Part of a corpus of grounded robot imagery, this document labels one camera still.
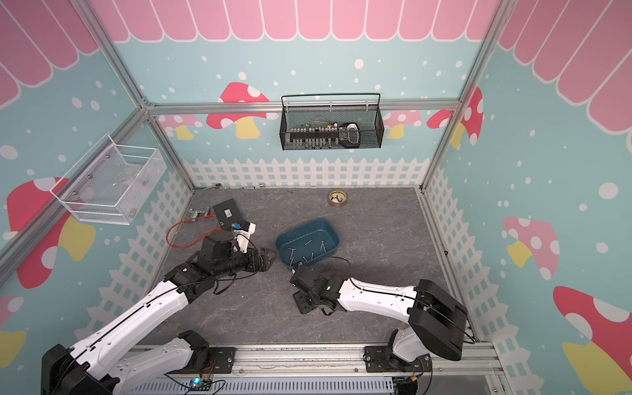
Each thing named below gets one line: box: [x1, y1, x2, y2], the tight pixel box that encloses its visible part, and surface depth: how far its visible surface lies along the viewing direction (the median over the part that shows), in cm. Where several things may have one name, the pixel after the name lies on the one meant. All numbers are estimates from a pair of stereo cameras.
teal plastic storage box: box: [275, 218, 340, 270], surface depth 102 cm
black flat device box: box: [212, 198, 242, 232], surface depth 111 cm
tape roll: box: [328, 190, 348, 208], surface depth 118 cm
